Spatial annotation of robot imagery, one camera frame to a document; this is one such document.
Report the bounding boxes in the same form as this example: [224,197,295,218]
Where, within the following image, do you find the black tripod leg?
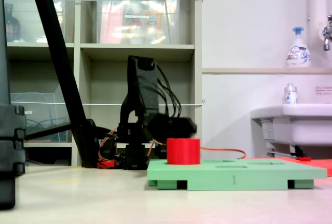
[0,0,27,211]
[25,0,101,169]

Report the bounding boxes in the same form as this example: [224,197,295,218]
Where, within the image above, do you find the white pump soap bottle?
[285,26,312,68]

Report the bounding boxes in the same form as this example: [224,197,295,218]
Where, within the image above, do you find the red cylinder block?
[166,137,201,165]

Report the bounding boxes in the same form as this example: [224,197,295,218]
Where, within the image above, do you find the black gripper motor cables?
[155,64,182,118]

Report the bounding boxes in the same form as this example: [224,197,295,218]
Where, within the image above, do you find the white ceramic sink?
[250,103,332,158]

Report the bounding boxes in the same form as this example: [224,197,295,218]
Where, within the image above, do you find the bottle with pink cap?
[145,0,163,43]

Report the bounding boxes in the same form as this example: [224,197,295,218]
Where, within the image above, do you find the dark glass bottle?
[4,3,22,43]

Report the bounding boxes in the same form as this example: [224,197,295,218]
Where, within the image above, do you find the clear bin with blue cable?
[10,85,73,144]

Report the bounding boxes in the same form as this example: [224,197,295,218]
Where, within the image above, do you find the green shape sorter board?
[146,158,328,191]

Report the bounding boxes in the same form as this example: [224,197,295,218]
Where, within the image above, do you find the large clear storage bin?
[95,0,182,45]

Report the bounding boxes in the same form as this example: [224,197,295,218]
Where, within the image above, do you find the beige shelf unit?
[0,0,203,167]

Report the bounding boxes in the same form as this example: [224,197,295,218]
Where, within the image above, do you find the red base clamp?
[97,158,117,169]

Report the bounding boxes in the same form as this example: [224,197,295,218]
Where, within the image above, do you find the small clear sanitizer bottle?
[283,83,299,105]

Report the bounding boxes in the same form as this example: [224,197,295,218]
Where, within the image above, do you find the pink wall label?
[315,86,332,96]

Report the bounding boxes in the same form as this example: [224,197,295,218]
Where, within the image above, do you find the chrome faucet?
[321,15,332,52]

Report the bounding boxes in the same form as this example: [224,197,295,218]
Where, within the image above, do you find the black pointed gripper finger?
[189,118,198,139]

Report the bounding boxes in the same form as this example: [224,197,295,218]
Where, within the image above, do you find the thin orange wire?
[200,146,247,160]

